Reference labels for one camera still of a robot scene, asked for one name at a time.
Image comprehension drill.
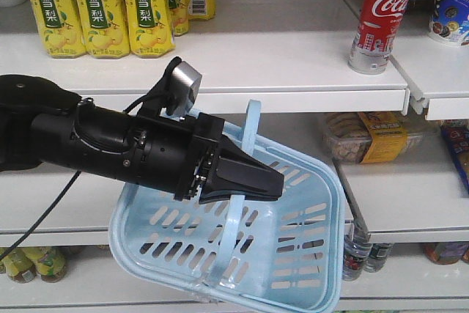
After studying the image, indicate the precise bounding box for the yellow pear drink bottle right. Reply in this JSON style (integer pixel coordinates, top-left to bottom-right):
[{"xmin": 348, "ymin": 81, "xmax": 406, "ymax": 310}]
[{"xmin": 125, "ymin": 0, "xmax": 175, "ymax": 58}]

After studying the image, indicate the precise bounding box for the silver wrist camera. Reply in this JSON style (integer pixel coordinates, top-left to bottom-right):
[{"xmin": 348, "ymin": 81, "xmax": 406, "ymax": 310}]
[{"xmin": 138, "ymin": 56, "xmax": 203, "ymax": 122}]

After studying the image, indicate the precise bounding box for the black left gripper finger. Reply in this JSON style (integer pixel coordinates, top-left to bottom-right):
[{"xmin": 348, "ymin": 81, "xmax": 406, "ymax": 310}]
[
  {"xmin": 198, "ymin": 166, "xmax": 283, "ymax": 203},
  {"xmin": 215, "ymin": 135, "xmax": 284, "ymax": 191}
]

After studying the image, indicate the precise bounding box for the yellow pear drink bottle left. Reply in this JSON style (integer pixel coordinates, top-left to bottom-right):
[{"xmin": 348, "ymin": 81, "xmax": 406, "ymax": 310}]
[{"xmin": 30, "ymin": 0, "xmax": 86, "ymax": 59}]

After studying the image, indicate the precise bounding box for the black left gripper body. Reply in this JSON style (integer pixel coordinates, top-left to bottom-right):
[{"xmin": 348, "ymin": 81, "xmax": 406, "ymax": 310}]
[{"xmin": 128, "ymin": 113, "xmax": 224, "ymax": 201}]

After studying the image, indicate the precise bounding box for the yellow pear drink bottle middle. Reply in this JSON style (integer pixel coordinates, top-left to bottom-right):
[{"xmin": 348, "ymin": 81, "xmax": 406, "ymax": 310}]
[{"xmin": 76, "ymin": 0, "xmax": 130, "ymax": 59}]

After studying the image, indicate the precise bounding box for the red coca cola bottle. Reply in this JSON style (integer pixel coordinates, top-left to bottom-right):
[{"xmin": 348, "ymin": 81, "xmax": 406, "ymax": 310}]
[{"xmin": 348, "ymin": 0, "xmax": 409, "ymax": 75}]

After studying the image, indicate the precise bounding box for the black cable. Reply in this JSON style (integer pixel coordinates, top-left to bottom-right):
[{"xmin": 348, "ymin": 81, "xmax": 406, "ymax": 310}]
[{"xmin": 0, "ymin": 169, "xmax": 81, "ymax": 261}]

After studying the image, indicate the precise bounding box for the clear cookie box yellow label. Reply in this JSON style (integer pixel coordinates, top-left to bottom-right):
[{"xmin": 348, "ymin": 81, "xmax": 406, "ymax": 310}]
[{"xmin": 319, "ymin": 111, "xmax": 439, "ymax": 164}]

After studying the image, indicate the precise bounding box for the light blue plastic basket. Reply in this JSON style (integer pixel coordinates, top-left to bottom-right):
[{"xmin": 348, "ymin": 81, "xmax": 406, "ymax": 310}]
[{"xmin": 108, "ymin": 100, "xmax": 345, "ymax": 312}]

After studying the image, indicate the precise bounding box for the white metal shelf unit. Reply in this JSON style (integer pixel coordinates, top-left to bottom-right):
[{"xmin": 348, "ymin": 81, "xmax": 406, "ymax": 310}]
[{"xmin": 1, "ymin": 0, "xmax": 468, "ymax": 312}]

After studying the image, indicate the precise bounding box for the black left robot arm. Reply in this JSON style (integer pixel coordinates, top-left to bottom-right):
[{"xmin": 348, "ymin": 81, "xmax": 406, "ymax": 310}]
[{"xmin": 1, "ymin": 74, "xmax": 284, "ymax": 204}]

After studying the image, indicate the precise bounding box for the yellow pear drink bottle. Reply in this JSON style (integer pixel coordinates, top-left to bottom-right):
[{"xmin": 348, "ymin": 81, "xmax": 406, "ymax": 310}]
[
  {"xmin": 125, "ymin": 0, "xmax": 175, "ymax": 58},
  {"xmin": 76, "ymin": 0, "xmax": 130, "ymax": 59},
  {"xmin": 30, "ymin": 0, "xmax": 86, "ymax": 59}
]

